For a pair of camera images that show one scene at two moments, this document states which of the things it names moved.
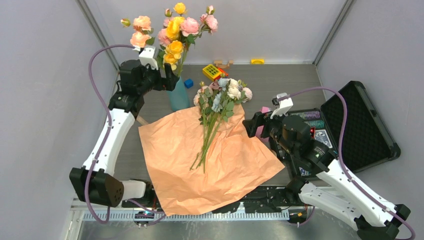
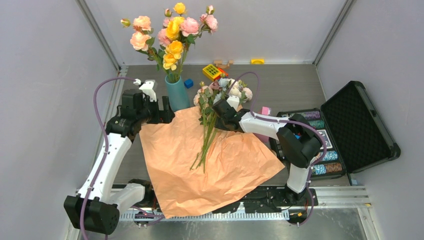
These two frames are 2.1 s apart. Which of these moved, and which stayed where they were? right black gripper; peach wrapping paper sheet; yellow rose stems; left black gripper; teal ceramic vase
Moved: right black gripper; left black gripper
Stayed: yellow rose stems; peach wrapping paper sheet; teal ceramic vase
